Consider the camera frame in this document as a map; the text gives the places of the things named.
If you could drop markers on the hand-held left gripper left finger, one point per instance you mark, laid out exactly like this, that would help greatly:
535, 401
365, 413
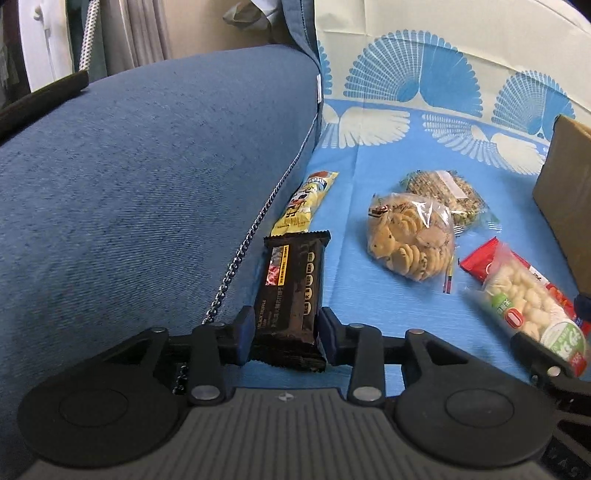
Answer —
244, 334

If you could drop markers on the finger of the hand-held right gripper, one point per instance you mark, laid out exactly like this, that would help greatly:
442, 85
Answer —
531, 355
584, 308

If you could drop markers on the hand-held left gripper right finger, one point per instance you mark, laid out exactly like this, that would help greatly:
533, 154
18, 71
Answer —
328, 339

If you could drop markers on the red white snack packet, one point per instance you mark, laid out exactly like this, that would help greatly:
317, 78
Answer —
521, 295

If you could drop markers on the black chocolate bar packet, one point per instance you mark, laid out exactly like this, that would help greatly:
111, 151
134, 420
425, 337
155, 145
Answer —
291, 286

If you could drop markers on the cardboard box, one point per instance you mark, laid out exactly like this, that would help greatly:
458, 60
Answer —
565, 194

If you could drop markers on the clear bag of cookies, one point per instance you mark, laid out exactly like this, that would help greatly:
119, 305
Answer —
411, 240

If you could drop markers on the yellow snack bar packet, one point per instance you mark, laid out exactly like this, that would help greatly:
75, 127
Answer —
302, 205

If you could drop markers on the puffed grain cake packet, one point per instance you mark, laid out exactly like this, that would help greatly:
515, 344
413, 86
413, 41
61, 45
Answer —
455, 194

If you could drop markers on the blue fan printed sheet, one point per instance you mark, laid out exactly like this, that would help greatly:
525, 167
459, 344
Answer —
397, 314

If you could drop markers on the thin yellow red strip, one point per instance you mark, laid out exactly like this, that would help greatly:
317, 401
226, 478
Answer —
448, 277

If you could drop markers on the black flat object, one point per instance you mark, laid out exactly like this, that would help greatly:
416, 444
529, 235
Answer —
41, 101

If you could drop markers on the grey curtain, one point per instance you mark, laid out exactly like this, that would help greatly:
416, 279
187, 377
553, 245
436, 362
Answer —
152, 32

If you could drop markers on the metal pole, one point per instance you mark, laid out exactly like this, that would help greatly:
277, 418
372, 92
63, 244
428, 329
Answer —
90, 37

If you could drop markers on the white panel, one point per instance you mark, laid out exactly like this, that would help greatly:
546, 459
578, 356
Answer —
51, 41

